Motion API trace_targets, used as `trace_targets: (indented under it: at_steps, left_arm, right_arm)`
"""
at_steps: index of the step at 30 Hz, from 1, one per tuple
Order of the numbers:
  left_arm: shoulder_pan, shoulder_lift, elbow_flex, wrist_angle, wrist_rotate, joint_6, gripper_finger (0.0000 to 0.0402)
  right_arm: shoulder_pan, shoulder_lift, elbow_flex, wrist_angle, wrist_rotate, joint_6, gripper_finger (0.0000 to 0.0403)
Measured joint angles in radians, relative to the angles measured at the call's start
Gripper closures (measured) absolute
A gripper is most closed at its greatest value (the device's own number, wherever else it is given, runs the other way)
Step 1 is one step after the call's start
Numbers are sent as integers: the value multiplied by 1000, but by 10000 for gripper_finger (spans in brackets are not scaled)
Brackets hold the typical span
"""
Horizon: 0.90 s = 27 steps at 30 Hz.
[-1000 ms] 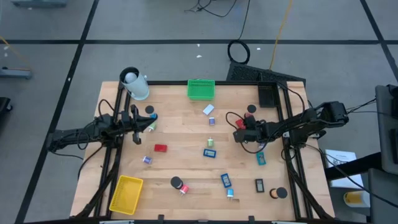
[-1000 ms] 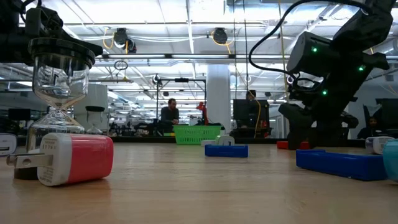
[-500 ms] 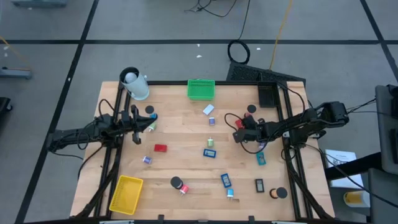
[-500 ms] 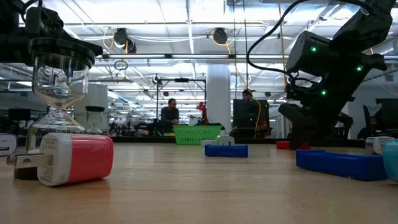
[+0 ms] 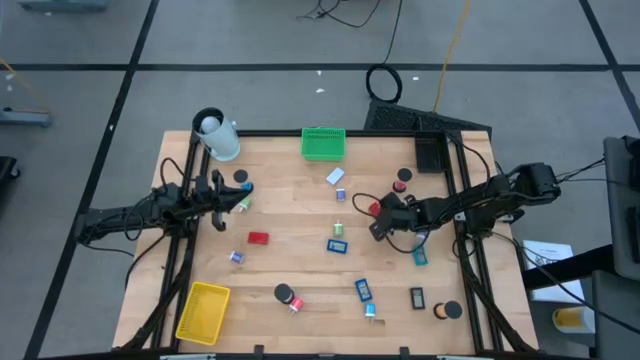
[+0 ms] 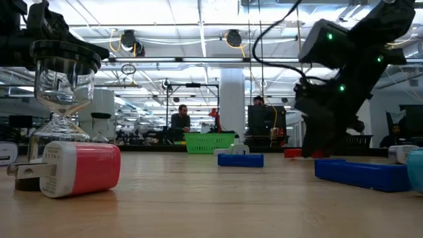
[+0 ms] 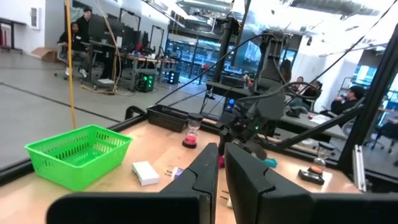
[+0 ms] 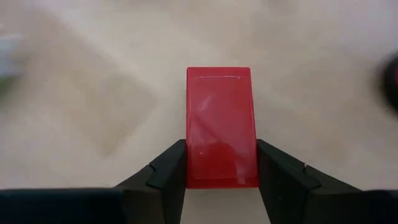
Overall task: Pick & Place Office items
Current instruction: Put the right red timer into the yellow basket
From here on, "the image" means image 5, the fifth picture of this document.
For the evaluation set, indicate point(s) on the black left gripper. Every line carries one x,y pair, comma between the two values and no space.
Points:
218,222

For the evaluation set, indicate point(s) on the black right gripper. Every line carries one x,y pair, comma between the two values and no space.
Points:
407,215

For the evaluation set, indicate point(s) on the black disc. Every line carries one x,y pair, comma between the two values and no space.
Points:
240,176

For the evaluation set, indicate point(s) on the black capped hourglass red sand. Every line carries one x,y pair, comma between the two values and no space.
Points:
404,174

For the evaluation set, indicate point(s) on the red rectangular case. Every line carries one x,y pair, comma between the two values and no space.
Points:
258,238

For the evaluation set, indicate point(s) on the blue framed digital display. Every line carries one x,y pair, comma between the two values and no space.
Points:
337,246
363,290

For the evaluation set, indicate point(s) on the teal framed digital display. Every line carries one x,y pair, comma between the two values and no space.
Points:
420,259

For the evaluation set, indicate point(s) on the white rectangular case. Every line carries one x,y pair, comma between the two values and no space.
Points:
335,176

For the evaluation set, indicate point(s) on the blue wall charger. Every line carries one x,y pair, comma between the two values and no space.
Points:
370,310

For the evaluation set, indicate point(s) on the black capped hourglass white sand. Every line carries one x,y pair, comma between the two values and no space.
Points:
283,293

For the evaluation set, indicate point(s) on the black capped hourglass orange sand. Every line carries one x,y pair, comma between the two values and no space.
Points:
452,310

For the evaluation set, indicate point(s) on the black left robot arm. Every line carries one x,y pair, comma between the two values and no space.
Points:
115,220

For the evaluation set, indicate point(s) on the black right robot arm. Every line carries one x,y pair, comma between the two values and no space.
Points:
480,200

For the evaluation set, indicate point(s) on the white cylindrical lamp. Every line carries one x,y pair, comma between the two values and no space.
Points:
222,140

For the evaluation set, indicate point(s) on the black plastic basket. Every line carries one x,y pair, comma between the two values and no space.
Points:
431,152

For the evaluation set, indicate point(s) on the black framed digital display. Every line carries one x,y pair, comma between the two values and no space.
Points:
417,298

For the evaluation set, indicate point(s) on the green plastic basket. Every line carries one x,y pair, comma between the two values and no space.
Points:
323,145

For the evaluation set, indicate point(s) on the black mesh panel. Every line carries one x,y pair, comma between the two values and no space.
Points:
400,117

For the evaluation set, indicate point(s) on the yellow plastic basket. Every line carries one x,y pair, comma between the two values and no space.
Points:
202,312

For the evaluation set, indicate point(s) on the black table edge clamp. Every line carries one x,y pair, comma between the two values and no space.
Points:
258,350
404,351

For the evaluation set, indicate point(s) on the white printed paper sheet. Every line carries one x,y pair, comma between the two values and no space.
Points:
547,255

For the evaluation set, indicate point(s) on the black diagonal beam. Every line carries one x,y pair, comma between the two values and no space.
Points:
565,270

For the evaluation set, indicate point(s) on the yellow white container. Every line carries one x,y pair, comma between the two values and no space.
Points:
570,320

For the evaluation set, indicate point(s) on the grey metal floor stand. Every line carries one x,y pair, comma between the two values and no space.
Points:
25,118

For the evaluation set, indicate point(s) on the black floor object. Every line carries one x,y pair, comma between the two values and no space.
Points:
6,170

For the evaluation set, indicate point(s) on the grey equipment cart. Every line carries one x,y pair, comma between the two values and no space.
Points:
620,210

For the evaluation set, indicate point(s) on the grey floor object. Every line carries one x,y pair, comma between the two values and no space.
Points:
62,5

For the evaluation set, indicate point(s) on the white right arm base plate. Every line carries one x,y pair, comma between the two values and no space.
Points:
459,216

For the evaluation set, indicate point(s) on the black aluminium table frame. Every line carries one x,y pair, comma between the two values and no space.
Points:
275,133

